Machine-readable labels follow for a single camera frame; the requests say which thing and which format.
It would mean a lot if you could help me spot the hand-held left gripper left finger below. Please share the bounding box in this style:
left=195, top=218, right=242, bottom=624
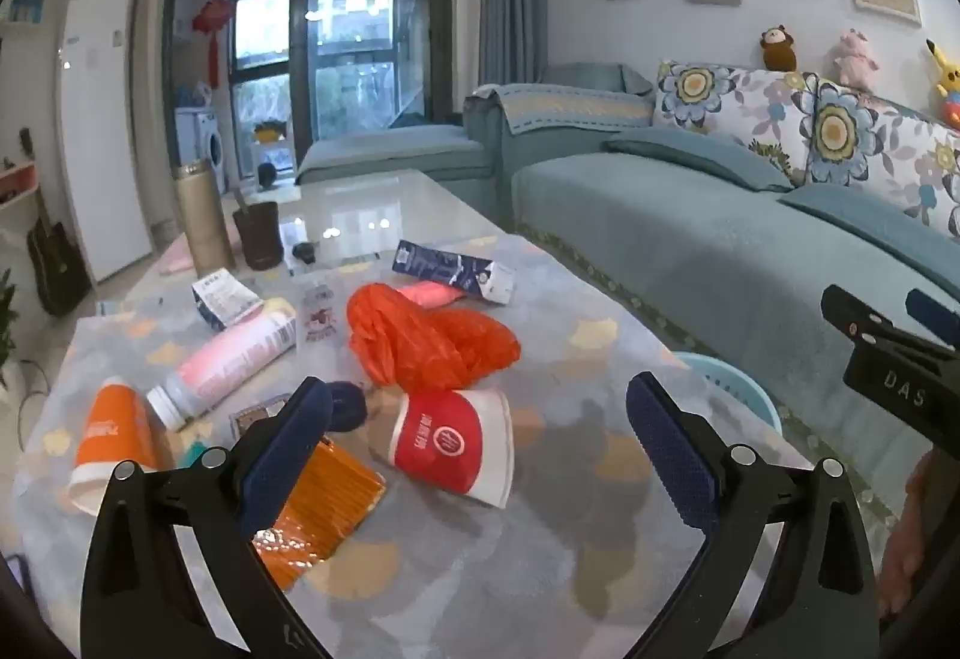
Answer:
left=81, top=377, right=334, bottom=659

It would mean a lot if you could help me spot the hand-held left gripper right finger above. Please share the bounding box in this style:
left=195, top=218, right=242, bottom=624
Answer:
left=625, top=372, right=879, bottom=659

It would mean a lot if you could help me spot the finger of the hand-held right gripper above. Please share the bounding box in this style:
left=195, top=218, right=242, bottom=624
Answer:
left=820, top=283, right=960, bottom=362
left=905, top=287, right=960, bottom=350

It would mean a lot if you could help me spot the orange snack packet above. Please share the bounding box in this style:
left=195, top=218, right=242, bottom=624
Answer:
left=253, top=438, right=389, bottom=592

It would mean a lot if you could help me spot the light blue plastic bin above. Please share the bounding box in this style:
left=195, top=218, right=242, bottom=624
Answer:
left=671, top=351, right=783, bottom=440

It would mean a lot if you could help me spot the pink plastic wrapper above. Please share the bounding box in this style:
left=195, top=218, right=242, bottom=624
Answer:
left=396, top=281, right=467, bottom=313

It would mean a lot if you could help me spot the person's right hand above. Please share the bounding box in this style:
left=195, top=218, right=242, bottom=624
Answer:
left=876, top=449, right=938, bottom=624

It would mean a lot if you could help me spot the small patterned packet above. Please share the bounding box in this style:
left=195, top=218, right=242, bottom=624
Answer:
left=228, top=394, right=292, bottom=444

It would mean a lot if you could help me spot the dark blue round object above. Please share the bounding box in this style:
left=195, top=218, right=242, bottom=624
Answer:
left=327, top=381, right=369, bottom=436

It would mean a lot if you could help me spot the blue cushion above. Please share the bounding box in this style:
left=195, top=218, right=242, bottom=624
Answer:
left=603, top=126, right=797, bottom=193
left=778, top=182, right=960, bottom=291

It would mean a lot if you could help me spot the grey patterned table blanket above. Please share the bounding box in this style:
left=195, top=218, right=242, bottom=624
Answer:
left=10, top=230, right=827, bottom=659

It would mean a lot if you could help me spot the pink plastic bottle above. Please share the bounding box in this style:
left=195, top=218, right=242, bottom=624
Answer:
left=145, top=309, right=299, bottom=433

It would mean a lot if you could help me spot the small clear bottle red label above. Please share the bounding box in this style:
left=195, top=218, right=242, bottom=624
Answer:
left=299, top=283, right=339, bottom=342

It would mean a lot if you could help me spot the red paper cup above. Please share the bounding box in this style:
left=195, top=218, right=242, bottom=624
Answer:
left=388, top=388, right=516, bottom=508

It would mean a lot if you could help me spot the small white carton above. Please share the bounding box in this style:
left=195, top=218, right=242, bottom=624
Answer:
left=190, top=270, right=265, bottom=331

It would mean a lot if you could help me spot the orange white tube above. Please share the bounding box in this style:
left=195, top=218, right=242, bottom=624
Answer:
left=66, top=377, right=164, bottom=518

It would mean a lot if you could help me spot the floral pillow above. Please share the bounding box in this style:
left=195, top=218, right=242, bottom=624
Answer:
left=805, top=77, right=960, bottom=242
left=653, top=58, right=820, bottom=185

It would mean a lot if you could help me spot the blue fabric sofa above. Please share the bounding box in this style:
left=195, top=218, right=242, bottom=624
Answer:
left=295, top=62, right=960, bottom=517

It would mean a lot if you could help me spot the orange plastic bag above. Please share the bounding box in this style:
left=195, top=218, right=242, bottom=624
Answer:
left=346, top=283, right=523, bottom=395

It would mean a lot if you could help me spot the dark brown cup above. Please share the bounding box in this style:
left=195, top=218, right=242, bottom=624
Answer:
left=232, top=201, right=285, bottom=271

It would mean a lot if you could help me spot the yellow plush toy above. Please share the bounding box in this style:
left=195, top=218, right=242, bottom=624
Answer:
left=925, top=38, right=960, bottom=128

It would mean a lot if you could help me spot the gold thermos flask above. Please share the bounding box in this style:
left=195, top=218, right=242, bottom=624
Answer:
left=173, top=163, right=238, bottom=278

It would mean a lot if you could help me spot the blue and white carton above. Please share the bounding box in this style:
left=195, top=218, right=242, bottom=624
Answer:
left=391, top=240, right=518, bottom=307

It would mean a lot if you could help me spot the pink pig plush toy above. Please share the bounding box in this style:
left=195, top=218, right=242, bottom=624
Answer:
left=831, top=28, right=881, bottom=92

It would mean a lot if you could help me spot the brown monkey plush toy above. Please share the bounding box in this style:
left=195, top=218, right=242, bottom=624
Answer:
left=759, top=24, right=800, bottom=73

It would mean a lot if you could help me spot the dark acoustic guitar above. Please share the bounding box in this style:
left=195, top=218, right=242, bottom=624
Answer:
left=21, top=129, right=92, bottom=320

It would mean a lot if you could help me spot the green potted plant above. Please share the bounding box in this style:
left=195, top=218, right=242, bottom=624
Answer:
left=0, top=267, right=23, bottom=392

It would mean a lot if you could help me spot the white washing machine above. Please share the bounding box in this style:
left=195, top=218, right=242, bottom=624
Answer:
left=175, top=107, right=227, bottom=193

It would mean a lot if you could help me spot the blue striped armrest cover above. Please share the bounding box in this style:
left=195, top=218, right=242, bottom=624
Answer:
left=493, top=82, right=655, bottom=133

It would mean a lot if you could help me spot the white tall appliance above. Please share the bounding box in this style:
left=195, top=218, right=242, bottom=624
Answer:
left=55, top=0, right=155, bottom=286

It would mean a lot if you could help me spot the dark sliding glass door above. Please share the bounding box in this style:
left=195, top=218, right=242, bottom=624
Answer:
left=163, top=0, right=455, bottom=197

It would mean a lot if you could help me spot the red knot decoration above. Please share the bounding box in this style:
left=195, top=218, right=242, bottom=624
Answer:
left=192, top=0, right=230, bottom=91

